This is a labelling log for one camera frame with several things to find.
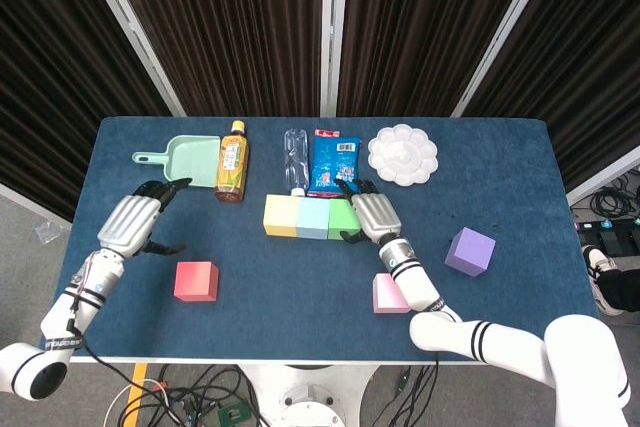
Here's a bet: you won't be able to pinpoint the green foam cube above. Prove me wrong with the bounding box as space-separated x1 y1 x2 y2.
327 198 362 241

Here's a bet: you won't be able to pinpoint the clear empty plastic bottle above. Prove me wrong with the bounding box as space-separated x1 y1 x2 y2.
283 128 310 198

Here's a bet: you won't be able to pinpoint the white floor cable loop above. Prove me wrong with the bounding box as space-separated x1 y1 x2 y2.
102 379 176 427

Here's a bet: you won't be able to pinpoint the amber tea bottle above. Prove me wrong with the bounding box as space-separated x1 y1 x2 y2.
214 119 250 204

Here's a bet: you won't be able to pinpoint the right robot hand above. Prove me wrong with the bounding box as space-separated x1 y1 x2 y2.
333 177 404 244

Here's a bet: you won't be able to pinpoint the blue snack bag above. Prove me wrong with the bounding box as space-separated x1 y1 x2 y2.
306 128 362 198

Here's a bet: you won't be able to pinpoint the clear plastic bag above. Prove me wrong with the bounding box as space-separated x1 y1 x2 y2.
33 220 66 244

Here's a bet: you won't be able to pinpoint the black power strip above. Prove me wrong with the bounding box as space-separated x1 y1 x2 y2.
574 218 640 238

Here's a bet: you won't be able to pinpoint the black trouser leg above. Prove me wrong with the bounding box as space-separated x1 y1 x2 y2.
597 266 640 316

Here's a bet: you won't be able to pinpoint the red foam cube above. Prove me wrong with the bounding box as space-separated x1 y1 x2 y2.
173 260 220 303

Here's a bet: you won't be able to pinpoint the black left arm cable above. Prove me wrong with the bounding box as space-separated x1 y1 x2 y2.
66 291 169 416

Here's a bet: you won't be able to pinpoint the coiled black cables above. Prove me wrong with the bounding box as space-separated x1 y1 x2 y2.
589 185 640 221

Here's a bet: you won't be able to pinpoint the white flower paint palette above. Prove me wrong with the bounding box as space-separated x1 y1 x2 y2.
367 124 440 187

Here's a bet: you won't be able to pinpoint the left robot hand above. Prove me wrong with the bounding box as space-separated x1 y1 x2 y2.
96 177 194 258

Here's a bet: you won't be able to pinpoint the black floor cable tangle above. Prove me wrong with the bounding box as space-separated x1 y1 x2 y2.
384 364 436 427
102 364 271 427

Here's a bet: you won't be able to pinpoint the purple foam cube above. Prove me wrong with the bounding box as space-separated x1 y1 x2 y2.
444 226 497 278

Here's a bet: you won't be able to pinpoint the white sneaker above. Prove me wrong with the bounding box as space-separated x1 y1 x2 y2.
581 245 621 317

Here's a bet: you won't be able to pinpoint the light blue foam cube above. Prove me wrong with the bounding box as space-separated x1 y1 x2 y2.
296 198 332 240

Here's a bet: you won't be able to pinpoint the yellow foam cube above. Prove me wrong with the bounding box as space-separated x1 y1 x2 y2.
262 193 303 237

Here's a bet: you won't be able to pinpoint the green circuit board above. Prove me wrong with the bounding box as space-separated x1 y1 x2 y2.
217 401 250 426

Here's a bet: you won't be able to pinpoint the pink foam cube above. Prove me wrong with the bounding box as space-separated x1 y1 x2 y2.
372 272 412 315

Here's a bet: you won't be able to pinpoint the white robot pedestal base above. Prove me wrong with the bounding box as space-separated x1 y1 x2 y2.
239 360 381 427

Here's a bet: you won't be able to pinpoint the mint green dustpan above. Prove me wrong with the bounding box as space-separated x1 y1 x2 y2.
131 134 222 190

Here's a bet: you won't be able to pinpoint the blue felt table cover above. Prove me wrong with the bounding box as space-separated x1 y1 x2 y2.
38 115 601 362

